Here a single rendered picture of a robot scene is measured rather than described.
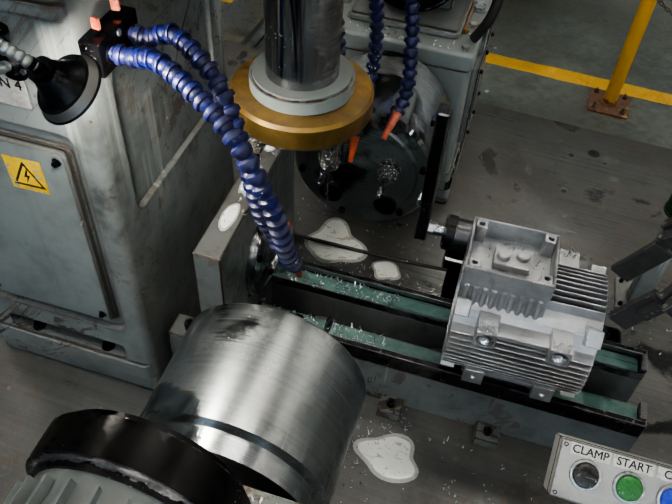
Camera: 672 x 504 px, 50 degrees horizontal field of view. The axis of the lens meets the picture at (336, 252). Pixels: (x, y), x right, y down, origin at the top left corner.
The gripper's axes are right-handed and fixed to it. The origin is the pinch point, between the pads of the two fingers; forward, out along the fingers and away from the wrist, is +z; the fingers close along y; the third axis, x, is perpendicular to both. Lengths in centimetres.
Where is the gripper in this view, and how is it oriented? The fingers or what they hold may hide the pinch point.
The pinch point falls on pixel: (635, 287)
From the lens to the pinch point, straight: 96.6
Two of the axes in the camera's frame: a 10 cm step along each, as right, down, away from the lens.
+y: -2.9, 7.0, -6.6
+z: -5.2, 4.6, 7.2
